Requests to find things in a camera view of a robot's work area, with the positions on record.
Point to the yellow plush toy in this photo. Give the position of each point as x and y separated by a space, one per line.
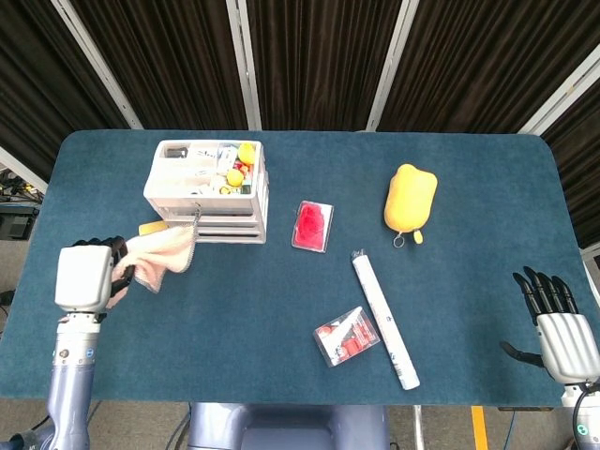
410 197

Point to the yellow sponge block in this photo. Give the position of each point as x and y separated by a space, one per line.
152 228

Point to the grey robot torso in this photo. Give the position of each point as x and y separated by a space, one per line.
290 429

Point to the white plastic drawer organizer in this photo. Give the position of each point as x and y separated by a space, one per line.
187 187

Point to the small yellow round toy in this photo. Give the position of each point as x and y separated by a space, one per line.
235 176

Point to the white rolled paper tube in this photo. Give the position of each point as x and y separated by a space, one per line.
382 314

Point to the white frame pole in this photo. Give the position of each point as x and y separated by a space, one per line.
21 169
562 89
391 65
98 65
244 61

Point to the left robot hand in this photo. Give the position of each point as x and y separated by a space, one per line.
82 276

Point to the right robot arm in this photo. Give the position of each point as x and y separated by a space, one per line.
586 417

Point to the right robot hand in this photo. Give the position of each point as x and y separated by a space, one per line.
565 342

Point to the light pink cloth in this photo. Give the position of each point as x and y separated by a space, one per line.
159 253

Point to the clear box of red caps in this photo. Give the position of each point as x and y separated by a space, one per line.
347 337

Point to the red ink pad case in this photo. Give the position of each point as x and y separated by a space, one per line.
311 227

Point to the dark brown curtain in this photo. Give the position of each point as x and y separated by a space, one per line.
319 61

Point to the yellow toy duck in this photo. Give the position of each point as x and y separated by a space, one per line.
246 153

